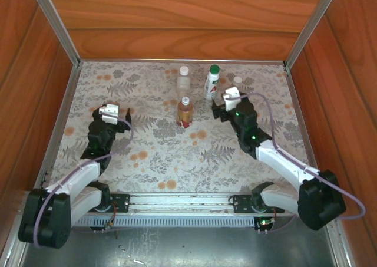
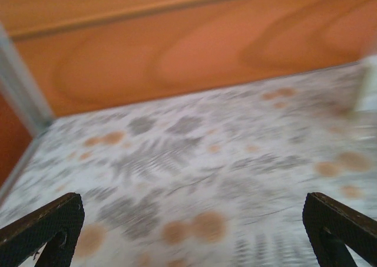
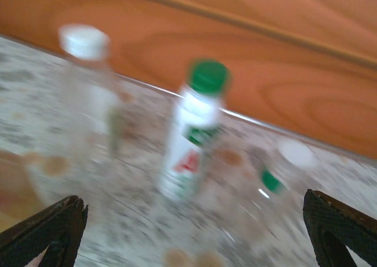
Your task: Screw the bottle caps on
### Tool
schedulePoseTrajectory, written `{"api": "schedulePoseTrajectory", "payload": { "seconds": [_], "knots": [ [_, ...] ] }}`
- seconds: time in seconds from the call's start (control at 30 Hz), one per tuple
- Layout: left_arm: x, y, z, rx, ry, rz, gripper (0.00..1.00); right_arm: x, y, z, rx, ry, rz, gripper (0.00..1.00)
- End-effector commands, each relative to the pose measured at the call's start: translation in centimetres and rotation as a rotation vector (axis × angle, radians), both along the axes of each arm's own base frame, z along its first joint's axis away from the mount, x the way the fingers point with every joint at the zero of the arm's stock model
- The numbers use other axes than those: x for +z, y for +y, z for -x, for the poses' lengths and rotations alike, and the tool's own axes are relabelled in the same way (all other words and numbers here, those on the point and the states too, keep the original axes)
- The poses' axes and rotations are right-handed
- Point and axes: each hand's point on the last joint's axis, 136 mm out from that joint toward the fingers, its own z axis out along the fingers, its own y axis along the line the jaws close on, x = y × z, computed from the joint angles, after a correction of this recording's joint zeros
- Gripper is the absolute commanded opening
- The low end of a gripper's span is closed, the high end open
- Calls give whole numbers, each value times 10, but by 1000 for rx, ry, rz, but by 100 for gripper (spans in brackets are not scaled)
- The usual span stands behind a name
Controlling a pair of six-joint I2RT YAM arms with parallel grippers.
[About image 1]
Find white bottle green label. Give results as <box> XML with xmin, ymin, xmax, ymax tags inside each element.
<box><xmin>203</xmin><ymin>64</ymin><xmax>221</xmax><ymax>101</ymax></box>

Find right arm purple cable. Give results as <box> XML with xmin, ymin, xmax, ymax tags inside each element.
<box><xmin>238</xmin><ymin>91</ymin><xmax>367</xmax><ymax>235</ymax></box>

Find long aluminium mounting rail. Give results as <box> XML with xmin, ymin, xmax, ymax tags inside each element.
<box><xmin>22</xmin><ymin>191</ymin><xmax>336</xmax><ymax>215</ymax></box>

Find aluminium table side rail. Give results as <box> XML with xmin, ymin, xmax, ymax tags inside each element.
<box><xmin>283</xmin><ymin>66</ymin><xmax>325</xmax><ymax>193</ymax></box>
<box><xmin>32</xmin><ymin>65</ymin><xmax>82</xmax><ymax>191</ymax></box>

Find thin aluminium table edge rail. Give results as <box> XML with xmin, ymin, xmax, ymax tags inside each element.
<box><xmin>78</xmin><ymin>58</ymin><xmax>286</xmax><ymax>65</ymax></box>

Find slanted aluminium frame post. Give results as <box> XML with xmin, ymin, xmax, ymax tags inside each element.
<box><xmin>283</xmin><ymin>0</ymin><xmax>344</xmax><ymax>70</ymax></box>
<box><xmin>28</xmin><ymin>0</ymin><xmax>82</xmax><ymax>68</ymax></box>

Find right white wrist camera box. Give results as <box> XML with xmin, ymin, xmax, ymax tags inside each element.
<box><xmin>221</xmin><ymin>86</ymin><xmax>242</xmax><ymax>113</ymax></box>

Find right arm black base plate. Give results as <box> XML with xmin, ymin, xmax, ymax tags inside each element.
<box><xmin>230</xmin><ymin>193</ymin><xmax>286</xmax><ymax>214</ymax></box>

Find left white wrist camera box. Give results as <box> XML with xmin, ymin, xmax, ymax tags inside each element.
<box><xmin>98</xmin><ymin>103</ymin><xmax>121</xmax><ymax>124</ymax></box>

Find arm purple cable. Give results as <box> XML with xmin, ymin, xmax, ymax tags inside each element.
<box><xmin>238</xmin><ymin>91</ymin><xmax>367</xmax><ymax>235</ymax></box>
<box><xmin>32</xmin><ymin>116</ymin><xmax>134</xmax><ymax>248</ymax></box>

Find floral patterned tablecloth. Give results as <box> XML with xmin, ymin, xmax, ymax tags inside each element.
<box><xmin>37</xmin><ymin>61</ymin><xmax>320</xmax><ymax>193</ymax></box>

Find aluminium frame bar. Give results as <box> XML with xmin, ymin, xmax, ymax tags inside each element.
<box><xmin>325</xmin><ymin>219</ymin><xmax>356</xmax><ymax>267</ymax></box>
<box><xmin>0</xmin><ymin>219</ymin><xmax>26</xmax><ymax>267</ymax></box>

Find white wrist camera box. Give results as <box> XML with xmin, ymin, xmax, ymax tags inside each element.
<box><xmin>98</xmin><ymin>103</ymin><xmax>121</xmax><ymax>124</ymax></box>
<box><xmin>221</xmin><ymin>86</ymin><xmax>242</xmax><ymax>113</ymax></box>

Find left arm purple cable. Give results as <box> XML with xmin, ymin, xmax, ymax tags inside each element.
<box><xmin>32</xmin><ymin>116</ymin><xmax>134</xmax><ymax>248</ymax></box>

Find grey slotted cable duct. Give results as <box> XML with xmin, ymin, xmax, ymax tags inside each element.
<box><xmin>70</xmin><ymin>215</ymin><xmax>257</xmax><ymax>228</ymax></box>

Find orange tea bottle red label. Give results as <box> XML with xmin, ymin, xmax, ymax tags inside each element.
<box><xmin>176</xmin><ymin>96</ymin><xmax>194</xmax><ymax>129</ymax></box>

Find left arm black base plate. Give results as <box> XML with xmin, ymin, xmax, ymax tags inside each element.
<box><xmin>97</xmin><ymin>192</ymin><xmax>131</xmax><ymax>214</ymax></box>

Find clear bottle green neck ring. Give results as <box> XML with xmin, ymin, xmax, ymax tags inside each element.
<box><xmin>226</xmin><ymin>75</ymin><xmax>244</xmax><ymax>93</ymax></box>

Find shiny sheet metal panel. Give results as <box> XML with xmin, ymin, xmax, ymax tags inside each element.
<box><xmin>21</xmin><ymin>225</ymin><xmax>338</xmax><ymax>267</ymax></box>

